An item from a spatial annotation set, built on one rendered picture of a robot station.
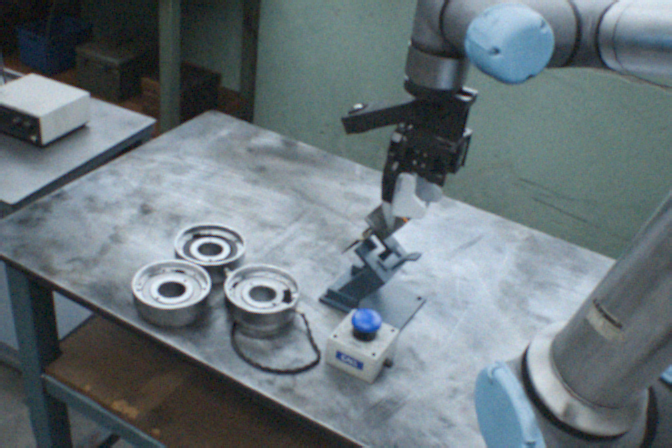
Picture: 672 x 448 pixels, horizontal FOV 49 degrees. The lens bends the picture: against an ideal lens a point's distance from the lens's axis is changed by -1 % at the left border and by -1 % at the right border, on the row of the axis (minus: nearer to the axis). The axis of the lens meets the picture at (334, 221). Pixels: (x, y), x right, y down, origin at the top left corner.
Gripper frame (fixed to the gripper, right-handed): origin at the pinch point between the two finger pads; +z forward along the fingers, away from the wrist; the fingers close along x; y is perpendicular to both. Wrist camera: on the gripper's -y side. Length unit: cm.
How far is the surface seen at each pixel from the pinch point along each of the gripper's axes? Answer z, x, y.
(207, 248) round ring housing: 14.0, -7.0, -25.8
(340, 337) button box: 11.0, -14.5, 1.7
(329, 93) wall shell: 60, 147, -91
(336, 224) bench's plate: 15.6, 13.8, -15.0
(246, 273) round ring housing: 12.5, -9.8, -16.5
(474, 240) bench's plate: 15.6, 25.1, 5.7
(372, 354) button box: 10.9, -14.9, 6.6
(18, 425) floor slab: 96, -6, -84
